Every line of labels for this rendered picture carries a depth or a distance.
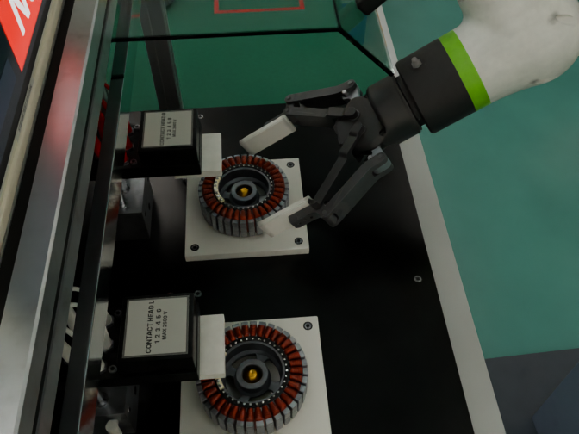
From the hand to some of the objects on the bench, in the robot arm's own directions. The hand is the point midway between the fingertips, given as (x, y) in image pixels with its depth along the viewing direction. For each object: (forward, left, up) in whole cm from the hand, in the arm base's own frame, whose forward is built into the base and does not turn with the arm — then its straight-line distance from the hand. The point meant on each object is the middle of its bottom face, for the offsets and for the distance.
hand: (261, 182), depth 78 cm
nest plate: (+4, +25, -2) cm, 25 cm away
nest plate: (+2, +1, -4) cm, 5 cm away
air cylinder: (+17, 0, -4) cm, 17 cm away
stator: (+4, +25, -1) cm, 25 cm away
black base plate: (+5, +13, -6) cm, 15 cm away
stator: (+2, 0, -3) cm, 4 cm away
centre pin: (+4, +25, -1) cm, 25 cm away
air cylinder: (+18, +24, -2) cm, 30 cm away
